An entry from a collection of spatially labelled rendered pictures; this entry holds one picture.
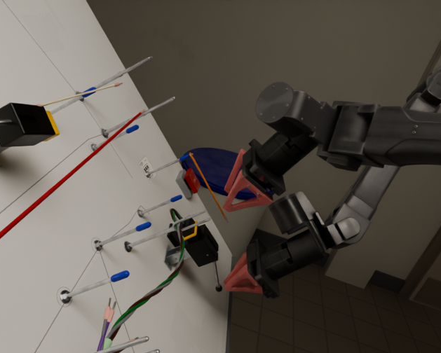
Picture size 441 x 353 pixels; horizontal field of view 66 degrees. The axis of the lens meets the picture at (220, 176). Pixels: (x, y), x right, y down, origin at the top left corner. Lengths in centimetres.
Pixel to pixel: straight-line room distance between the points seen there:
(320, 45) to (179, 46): 88
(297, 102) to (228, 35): 189
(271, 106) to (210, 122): 196
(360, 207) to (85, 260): 46
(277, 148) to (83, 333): 35
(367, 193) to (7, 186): 57
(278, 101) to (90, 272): 32
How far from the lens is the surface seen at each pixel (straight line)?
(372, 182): 71
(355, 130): 47
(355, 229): 64
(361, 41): 232
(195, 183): 84
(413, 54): 239
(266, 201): 53
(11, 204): 43
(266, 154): 52
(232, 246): 201
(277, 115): 44
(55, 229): 46
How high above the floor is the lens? 148
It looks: 25 degrees down
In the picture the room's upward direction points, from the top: 17 degrees clockwise
